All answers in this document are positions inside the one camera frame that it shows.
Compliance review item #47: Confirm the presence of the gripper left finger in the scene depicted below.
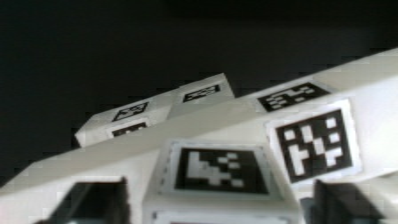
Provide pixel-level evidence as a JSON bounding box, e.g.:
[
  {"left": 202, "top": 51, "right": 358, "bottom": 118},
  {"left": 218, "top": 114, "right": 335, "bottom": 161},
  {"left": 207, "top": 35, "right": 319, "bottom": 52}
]
[{"left": 33, "top": 179, "right": 131, "bottom": 224}]

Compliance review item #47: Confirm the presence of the white tagged cube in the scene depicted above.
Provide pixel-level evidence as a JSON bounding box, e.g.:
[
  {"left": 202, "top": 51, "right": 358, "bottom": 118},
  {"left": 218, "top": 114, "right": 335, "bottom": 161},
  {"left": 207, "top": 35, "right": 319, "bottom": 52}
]
[{"left": 142, "top": 140, "right": 300, "bottom": 224}]

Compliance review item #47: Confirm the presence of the white chair back frame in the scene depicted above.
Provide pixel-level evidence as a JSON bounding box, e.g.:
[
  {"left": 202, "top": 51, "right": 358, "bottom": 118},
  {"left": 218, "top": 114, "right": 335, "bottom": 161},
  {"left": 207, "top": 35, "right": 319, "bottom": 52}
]
[{"left": 0, "top": 49, "right": 398, "bottom": 224}]

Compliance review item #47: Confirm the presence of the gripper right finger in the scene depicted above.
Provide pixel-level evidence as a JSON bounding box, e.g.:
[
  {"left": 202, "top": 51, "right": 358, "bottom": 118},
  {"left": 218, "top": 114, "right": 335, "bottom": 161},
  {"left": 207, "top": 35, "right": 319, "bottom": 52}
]
[{"left": 300, "top": 179, "right": 389, "bottom": 224}]

